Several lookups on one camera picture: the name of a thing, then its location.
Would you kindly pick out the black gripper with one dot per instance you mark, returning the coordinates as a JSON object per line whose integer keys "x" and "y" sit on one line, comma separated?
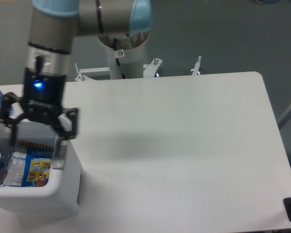
{"x": 42, "y": 102}

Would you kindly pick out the blue snack wrapper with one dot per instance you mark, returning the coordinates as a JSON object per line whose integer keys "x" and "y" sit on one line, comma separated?
{"x": 29, "y": 165}

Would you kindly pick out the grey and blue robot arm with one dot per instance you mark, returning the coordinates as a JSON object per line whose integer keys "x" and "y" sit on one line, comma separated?
{"x": 54, "y": 25}

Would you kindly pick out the white trash can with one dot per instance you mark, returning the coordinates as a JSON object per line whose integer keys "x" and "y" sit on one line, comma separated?
{"x": 60, "y": 196}

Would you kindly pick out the white pedestal foot bracket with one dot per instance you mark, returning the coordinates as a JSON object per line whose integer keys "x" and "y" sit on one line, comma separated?
{"x": 86, "y": 74}

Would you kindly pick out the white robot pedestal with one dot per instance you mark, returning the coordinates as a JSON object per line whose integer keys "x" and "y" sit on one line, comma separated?
{"x": 125, "y": 55}

